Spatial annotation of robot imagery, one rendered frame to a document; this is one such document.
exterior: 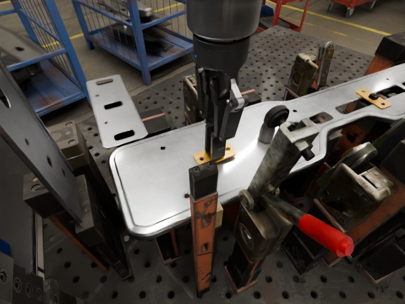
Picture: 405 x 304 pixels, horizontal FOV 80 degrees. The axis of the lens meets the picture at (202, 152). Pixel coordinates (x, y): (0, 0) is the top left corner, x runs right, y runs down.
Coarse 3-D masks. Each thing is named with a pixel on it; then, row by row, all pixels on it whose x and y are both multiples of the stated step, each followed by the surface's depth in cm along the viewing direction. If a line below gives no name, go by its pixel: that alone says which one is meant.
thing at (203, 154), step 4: (228, 144) 50; (232, 148) 50; (200, 152) 49; (204, 152) 49; (208, 152) 49; (228, 152) 49; (232, 152) 49; (196, 156) 48; (200, 156) 48; (204, 156) 48; (208, 156) 48; (224, 156) 48; (228, 156) 48; (196, 160) 48; (200, 160) 48; (204, 160) 48; (208, 160) 48; (216, 160) 48; (220, 160) 48
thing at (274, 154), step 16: (272, 112) 25; (288, 112) 26; (288, 128) 25; (304, 128) 24; (272, 144) 26; (288, 144) 23; (304, 144) 23; (272, 160) 27; (288, 160) 26; (256, 176) 31; (272, 176) 29; (256, 192) 33; (272, 192) 35
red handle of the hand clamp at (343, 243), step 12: (276, 204) 31; (288, 204) 31; (288, 216) 29; (300, 216) 28; (312, 216) 27; (300, 228) 27; (312, 228) 26; (324, 228) 25; (324, 240) 24; (336, 240) 23; (348, 240) 23; (336, 252) 23; (348, 252) 23
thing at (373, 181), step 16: (368, 160) 40; (336, 176) 41; (352, 176) 38; (368, 176) 38; (384, 176) 38; (336, 192) 42; (352, 192) 39; (368, 192) 36; (384, 192) 36; (320, 208) 47; (336, 208) 43; (352, 208) 41; (368, 208) 37; (336, 224) 44; (352, 224) 42; (288, 240) 63; (304, 240) 57; (288, 256) 65; (304, 256) 58; (320, 256) 56; (304, 272) 61
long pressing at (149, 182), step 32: (320, 96) 64; (352, 96) 64; (192, 128) 55; (256, 128) 55; (320, 128) 55; (128, 160) 49; (160, 160) 49; (192, 160) 49; (224, 160) 49; (256, 160) 49; (320, 160) 49; (128, 192) 44; (160, 192) 44; (224, 192) 44; (128, 224) 40; (160, 224) 39
